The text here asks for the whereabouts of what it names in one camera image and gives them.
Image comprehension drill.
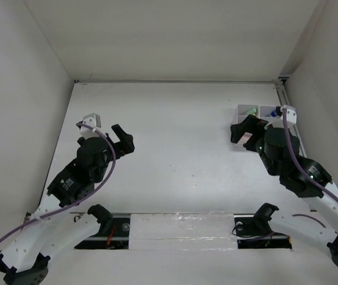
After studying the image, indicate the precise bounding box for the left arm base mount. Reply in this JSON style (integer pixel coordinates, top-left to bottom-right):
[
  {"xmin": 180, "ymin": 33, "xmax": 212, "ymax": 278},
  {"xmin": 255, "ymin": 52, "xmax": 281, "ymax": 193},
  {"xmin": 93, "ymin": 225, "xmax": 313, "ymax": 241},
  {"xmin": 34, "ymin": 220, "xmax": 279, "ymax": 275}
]
[{"xmin": 74, "ymin": 213, "xmax": 131, "ymax": 250}]

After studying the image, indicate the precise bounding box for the pink white mini stapler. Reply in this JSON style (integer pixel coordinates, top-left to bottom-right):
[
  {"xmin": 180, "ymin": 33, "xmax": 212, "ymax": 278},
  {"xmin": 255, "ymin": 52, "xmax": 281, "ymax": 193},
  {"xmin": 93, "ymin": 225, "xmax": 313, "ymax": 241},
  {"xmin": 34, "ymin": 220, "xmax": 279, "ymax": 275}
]
[{"xmin": 241, "ymin": 133, "xmax": 251, "ymax": 141}]

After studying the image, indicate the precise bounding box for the green highlighter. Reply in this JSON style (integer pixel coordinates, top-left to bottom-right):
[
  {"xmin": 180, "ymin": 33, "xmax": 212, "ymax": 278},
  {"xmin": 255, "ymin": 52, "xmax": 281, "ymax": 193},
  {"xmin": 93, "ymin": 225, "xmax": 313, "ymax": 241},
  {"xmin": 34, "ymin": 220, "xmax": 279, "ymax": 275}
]
[{"xmin": 244, "ymin": 108, "xmax": 257, "ymax": 116}]

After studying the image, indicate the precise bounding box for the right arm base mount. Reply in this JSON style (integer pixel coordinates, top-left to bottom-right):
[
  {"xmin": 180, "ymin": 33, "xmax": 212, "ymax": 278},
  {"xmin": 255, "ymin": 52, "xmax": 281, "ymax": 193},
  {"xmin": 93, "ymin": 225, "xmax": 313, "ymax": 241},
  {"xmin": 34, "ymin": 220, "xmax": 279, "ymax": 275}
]
[{"xmin": 231, "ymin": 203, "xmax": 292, "ymax": 249}]

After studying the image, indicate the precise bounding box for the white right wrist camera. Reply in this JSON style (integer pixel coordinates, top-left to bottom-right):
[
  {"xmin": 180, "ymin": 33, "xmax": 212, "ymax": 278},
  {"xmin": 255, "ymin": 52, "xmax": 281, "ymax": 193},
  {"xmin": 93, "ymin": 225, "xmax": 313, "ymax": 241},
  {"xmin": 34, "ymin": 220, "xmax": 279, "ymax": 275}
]
[{"xmin": 273, "ymin": 105, "xmax": 297, "ymax": 129}]

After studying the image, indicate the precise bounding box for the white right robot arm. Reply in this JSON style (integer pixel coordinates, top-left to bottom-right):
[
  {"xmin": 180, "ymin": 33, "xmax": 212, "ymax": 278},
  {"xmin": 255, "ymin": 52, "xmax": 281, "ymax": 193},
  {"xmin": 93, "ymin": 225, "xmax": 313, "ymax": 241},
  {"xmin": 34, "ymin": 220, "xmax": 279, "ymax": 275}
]
[{"xmin": 230, "ymin": 115, "xmax": 338, "ymax": 268}]

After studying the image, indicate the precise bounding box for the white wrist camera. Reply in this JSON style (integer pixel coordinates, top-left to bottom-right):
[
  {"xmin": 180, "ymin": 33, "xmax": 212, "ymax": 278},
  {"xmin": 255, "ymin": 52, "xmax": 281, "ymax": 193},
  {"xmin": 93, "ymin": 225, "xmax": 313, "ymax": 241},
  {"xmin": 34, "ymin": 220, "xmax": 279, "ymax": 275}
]
[
  {"xmin": 273, "ymin": 105, "xmax": 297, "ymax": 129},
  {"xmin": 76, "ymin": 113, "xmax": 101, "ymax": 140}
]

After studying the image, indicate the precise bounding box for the white compartment organizer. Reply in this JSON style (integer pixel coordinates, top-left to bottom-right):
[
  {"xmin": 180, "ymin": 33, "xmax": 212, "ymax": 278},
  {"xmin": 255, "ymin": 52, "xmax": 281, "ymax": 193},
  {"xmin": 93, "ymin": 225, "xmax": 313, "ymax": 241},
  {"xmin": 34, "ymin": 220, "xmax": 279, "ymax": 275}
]
[{"xmin": 232, "ymin": 103, "xmax": 282, "ymax": 148}]

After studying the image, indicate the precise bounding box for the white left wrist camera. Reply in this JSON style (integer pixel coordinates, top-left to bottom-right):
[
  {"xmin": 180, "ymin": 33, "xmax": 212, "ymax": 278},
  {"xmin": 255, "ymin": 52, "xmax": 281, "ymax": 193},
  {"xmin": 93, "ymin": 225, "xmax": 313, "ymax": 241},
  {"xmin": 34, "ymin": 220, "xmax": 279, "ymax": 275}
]
[{"xmin": 76, "ymin": 113, "xmax": 101, "ymax": 140}]

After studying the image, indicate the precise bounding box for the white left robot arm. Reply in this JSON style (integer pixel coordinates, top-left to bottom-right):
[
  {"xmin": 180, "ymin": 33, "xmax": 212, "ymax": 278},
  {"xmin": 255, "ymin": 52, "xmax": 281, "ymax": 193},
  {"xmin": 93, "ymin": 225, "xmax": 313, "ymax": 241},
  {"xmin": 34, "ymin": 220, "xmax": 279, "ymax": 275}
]
[{"xmin": 0, "ymin": 120, "xmax": 135, "ymax": 284}]

